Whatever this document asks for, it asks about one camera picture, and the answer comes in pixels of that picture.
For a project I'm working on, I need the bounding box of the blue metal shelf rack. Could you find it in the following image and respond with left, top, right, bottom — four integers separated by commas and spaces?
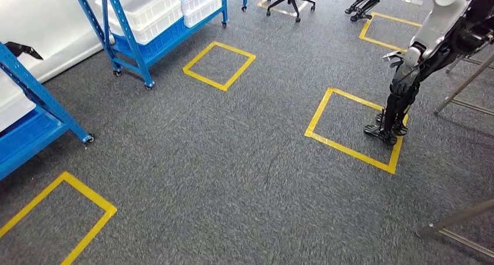
0, 41, 96, 182

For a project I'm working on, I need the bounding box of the yellow floor tape square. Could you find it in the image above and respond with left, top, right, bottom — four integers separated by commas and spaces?
256, 0, 316, 18

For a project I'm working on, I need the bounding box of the blue plastic crate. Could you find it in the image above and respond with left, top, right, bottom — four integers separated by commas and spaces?
0, 107, 71, 168
112, 18, 190, 60

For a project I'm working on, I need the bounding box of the white plastic crate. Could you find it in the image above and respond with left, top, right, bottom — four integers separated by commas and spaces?
94, 0, 184, 46
179, 0, 224, 29
0, 68, 37, 133

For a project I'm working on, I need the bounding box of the white car with red stripe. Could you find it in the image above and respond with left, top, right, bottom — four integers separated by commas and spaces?
0, 0, 117, 84

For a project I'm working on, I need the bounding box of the black pointed trim piece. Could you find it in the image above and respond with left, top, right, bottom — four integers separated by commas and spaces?
4, 41, 44, 61

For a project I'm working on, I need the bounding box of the steel tube frame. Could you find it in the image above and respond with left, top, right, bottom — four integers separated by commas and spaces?
433, 51, 494, 118

